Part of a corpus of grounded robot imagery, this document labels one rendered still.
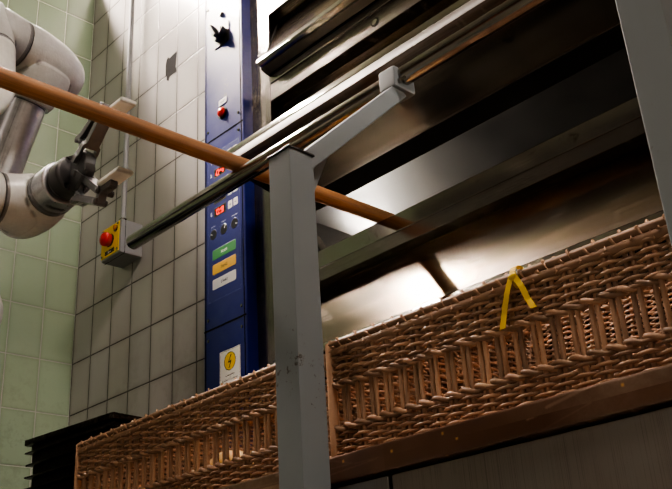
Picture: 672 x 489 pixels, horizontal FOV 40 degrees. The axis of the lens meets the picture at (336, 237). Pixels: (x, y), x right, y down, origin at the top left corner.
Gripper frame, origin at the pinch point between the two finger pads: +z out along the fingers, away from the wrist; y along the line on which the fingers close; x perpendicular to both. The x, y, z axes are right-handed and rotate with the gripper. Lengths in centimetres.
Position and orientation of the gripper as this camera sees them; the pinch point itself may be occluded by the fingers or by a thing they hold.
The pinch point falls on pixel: (124, 137)
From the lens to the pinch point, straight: 162.8
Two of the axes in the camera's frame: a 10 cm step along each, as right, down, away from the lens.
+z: 6.8, -3.4, -6.5
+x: -7.3, -2.5, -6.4
